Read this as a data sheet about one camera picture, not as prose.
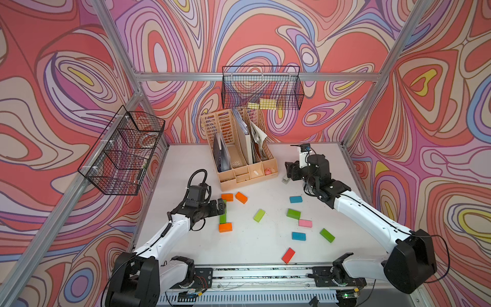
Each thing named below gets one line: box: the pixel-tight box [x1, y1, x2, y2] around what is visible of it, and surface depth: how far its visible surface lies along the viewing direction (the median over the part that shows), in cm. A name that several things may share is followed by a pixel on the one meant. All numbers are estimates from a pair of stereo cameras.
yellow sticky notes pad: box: [247, 97, 277, 111], surface depth 86 cm
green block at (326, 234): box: [319, 227, 336, 244], surface depth 86 cm
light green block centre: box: [253, 208, 266, 223], surface depth 92 cm
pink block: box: [298, 219, 313, 228], surface depth 89 cm
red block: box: [281, 246, 296, 265], surface depth 80 cm
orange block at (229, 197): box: [220, 193, 234, 202], surface depth 98 cm
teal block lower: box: [291, 231, 307, 242], surface depth 86 cm
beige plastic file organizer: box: [200, 108, 279, 192], surface depth 101 cm
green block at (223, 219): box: [219, 212, 227, 224], surface depth 88 cm
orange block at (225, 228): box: [218, 222, 233, 234], surface depth 88 cm
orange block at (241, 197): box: [235, 191, 249, 205], surface depth 98 cm
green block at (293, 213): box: [286, 208, 302, 221], surface depth 92 cm
